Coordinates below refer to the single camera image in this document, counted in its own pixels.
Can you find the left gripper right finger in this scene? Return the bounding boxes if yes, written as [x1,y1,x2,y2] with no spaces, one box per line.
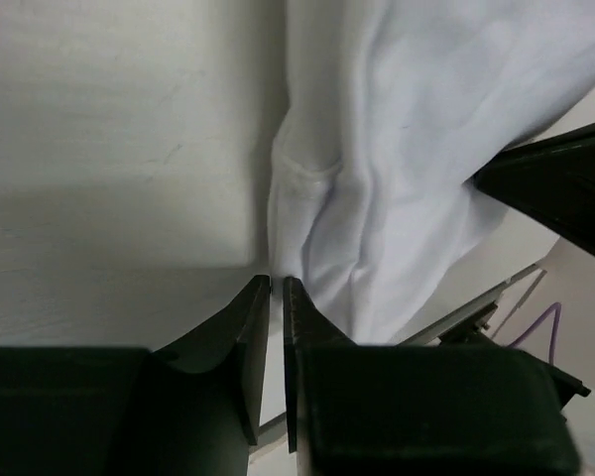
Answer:
[283,278,584,475]

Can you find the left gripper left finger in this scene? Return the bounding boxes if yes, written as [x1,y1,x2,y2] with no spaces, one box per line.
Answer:
[0,275,271,475]

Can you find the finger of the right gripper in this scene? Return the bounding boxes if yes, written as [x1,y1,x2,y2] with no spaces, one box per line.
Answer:
[474,123,595,257]

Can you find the white skirt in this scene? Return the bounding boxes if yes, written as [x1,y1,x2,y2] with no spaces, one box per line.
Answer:
[268,1,595,344]

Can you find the aluminium table frame rail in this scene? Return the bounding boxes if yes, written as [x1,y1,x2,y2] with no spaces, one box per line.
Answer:
[390,264,544,345]

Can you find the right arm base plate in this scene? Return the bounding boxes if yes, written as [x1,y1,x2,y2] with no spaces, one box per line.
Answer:
[439,302,498,346]

